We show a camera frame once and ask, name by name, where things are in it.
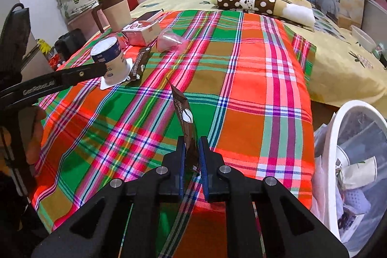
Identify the brown coffee sachet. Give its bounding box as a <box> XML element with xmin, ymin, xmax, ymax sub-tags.
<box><xmin>125</xmin><ymin>47</ymin><xmax>152</xmax><ymax>82</ymax></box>
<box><xmin>166</xmin><ymin>77</ymin><xmax>201</xmax><ymax>174</ymax></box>

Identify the white smartphone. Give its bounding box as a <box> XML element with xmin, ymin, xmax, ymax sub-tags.
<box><xmin>130</xmin><ymin>10</ymin><xmax>164</xmax><ymax>26</ymax></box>

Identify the brown beige mug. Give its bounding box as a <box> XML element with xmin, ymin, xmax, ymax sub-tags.
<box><xmin>91</xmin><ymin>0</ymin><xmax>131</xmax><ymax>33</ymax></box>

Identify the yellow printed bed sheet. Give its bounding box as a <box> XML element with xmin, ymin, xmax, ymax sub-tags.
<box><xmin>130</xmin><ymin>0</ymin><xmax>387</xmax><ymax>118</ymax></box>

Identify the red spotted object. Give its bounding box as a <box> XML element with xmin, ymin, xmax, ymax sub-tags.
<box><xmin>45</xmin><ymin>53</ymin><xmax>65</xmax><ymax>70</ymax></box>

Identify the colourful plaid cloth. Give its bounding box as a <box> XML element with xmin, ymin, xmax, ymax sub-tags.
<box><xmin>30</xmin><ymin>10</ymin><xmax>316</xmax><ymax>258</ymax></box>

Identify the white board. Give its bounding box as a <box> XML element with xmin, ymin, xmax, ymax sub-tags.
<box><xmin>361</xmin><ymin>0</ymin><xmax>387</xmax><ymax>38</ymax></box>

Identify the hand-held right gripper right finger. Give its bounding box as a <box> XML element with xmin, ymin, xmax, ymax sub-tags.
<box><xmin>198</xmin><ymin>136</ymin><xmax>350</xmax><ymax>258</ymax></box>

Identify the clear plastic bin liner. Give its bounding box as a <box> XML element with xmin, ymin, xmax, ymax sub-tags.
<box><xmin>311</xmin><ymin>111</ymin><xmax>387</xmax><ymax>251</ymax></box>

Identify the yellow object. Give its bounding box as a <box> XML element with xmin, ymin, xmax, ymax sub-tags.
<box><xmin>36</xmin><ymin>38</ymin><xmax>51</xmax><ymax>56</ymax></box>

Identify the beige crushed paper cup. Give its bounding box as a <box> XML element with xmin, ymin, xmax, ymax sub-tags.
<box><xmin>337</xmin><ymin>155</ymin><xmax>378</xmax><ymax>190</ymax></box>

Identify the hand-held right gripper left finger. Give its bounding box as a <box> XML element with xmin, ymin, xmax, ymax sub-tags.
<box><xmin>32</xmin><ymin>136</ymin><xmax>186</xmax><ymax>258</ymax></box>

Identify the white bowl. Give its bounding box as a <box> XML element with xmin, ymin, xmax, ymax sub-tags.
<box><xmin>351</xmin><ymin>25</ymin><xmax>377</xmax><ymax>52</ymax></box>

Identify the white blue yogurt cup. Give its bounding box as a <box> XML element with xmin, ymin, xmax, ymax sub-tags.
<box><xmin>91</xmin><ymin>36</ymin><xmax>134</xmax><ymax>89</ymax></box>

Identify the white foam net sleeve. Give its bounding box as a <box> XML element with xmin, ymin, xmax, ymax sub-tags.
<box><xmin>343</xmin><ymin>188</ymin><xmax>371</xmax><ymax>215</ymax></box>

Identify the pink white carton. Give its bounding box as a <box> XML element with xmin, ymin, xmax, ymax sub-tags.
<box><xmin>121</xmin><ymin>19</ymin><xmax>161</xmax><ymax>46</ymax></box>

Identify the purple drink carton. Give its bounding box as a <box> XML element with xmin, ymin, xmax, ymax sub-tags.
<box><xmin>337</xmin><ymin>205</ymin><xmax>365</xmax><ymax>243</ymax></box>

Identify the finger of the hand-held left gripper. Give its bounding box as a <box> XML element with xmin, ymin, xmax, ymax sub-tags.
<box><xmin>56</xmin><ymin>63</ymin><xmax>107</xmax><ymax>86</ymax></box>

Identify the clear plastic wrapper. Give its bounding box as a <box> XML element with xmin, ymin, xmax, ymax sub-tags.
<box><xmin>156</xmin><ymin>28</ymin><xmax>186</xmax><ymax>53</ymax></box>

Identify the black backpack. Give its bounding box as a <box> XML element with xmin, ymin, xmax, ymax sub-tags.
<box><xmin>54</xmin><ymin>29</ymin><xmax>88</xmax><ymax>61</ymax></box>

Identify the person's left hand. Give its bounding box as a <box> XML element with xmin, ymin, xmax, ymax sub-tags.
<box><xmin>26</xmin><ymin>108</ymin><xmax>46</xmax><ymax>166</ymax></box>

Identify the pink storage box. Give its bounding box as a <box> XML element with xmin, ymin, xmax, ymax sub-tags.
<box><xmin>67</xmin><ymin>12</ymin><xmax>105</xmax><ymax>35</ymax></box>

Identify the white trash bin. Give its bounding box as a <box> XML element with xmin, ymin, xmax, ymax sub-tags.
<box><xmin>313</xmin><ymin>100</ymin><xmax>387</xmax><ymax>252</ymax></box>

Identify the small green jar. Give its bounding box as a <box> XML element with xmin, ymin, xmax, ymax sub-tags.
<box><xmin>372</xmin><ymin>43</ymin><xmax>387</xmax><ymax>61</ymax></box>

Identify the brown polka dot pillow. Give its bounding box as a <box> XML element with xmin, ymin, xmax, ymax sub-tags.
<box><xmin>216</xmin><ymin>0</ymin><xmax>315</xmax><ymax>27</ymax></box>

